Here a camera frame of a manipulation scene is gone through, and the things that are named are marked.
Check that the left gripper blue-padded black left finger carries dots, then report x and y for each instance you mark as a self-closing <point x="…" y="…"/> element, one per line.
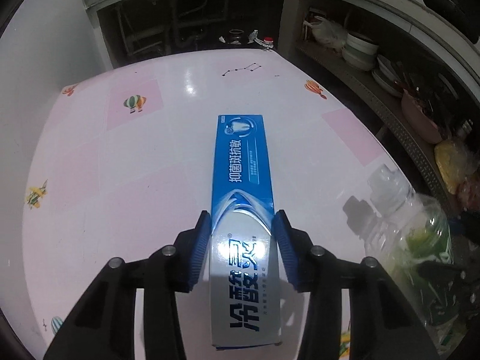
<point x="101" y="324"/>

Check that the dark jar on floor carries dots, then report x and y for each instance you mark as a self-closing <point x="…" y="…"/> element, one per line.
<point x="235" y="36"/>

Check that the blue toothpaste box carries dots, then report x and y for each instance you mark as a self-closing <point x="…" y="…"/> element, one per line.
<point x="243" y="260"/>

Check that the stacked plates on shelf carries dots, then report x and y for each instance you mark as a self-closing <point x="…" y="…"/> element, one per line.
<point x="386" y="77"/>

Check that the stacked white green bowls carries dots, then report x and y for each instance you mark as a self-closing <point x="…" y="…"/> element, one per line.
<point x="359" y="51"/>

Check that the white plastic bag on shelf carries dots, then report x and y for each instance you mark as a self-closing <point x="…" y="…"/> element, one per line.
<point x="327" y="33"/>

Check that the pink plastic basin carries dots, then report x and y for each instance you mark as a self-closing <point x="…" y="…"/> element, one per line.
<point x="423" y="126"/>

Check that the red contents plastic bag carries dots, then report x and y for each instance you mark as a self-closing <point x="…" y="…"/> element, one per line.
<point x="468" y="194"/>

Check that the wooden shelf board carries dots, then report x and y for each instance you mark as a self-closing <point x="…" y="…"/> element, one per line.
<point x="389" y="111"/>

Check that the yellow bag of food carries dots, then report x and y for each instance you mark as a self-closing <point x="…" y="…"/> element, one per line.
<point x="455" y="163"/>

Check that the green-label clear plastic bottle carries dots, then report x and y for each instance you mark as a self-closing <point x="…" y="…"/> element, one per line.
<point x="403" y="229"/>

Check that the yellow cooking oil bottle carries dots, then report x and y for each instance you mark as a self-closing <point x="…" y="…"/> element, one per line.
<point x="268" y="43"/>

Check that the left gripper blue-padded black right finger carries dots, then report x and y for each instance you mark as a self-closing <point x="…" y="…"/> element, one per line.
<point x="384" y="325"/>

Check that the pink patterned tablecloth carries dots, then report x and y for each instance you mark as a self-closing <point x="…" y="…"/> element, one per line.
<point x="127" y="162"/>

